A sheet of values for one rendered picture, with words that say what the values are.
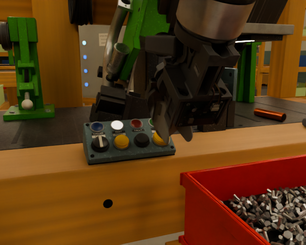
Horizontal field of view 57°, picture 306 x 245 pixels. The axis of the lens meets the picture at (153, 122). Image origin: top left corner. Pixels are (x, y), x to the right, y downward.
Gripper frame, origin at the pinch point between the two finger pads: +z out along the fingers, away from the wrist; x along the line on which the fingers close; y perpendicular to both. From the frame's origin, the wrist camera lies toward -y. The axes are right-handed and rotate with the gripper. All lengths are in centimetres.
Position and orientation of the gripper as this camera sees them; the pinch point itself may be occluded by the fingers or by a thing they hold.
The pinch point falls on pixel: (163, 129)
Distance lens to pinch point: 47.4
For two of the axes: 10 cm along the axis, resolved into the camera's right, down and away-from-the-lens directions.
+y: 2.6, 7.4, -6.2
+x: 9.5, -0.7, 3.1
